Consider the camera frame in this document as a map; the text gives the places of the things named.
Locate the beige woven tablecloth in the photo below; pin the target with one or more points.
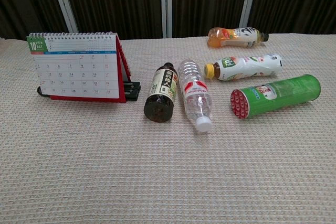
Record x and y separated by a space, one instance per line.
168 161

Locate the green chip can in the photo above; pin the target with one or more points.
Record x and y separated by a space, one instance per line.
278 95

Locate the clear water bottle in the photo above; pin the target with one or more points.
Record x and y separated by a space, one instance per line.
195 90

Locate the dark tea bottle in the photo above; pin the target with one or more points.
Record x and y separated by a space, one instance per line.
160 93

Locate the white yellow-capped drink bottle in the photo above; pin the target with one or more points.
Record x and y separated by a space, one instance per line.
246 67

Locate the black clamp base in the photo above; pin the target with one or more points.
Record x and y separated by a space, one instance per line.
132 90

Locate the orange juice bottle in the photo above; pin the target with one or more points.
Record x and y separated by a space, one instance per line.
236 36

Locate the red desk calendar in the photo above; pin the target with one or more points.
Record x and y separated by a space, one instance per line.
78 72

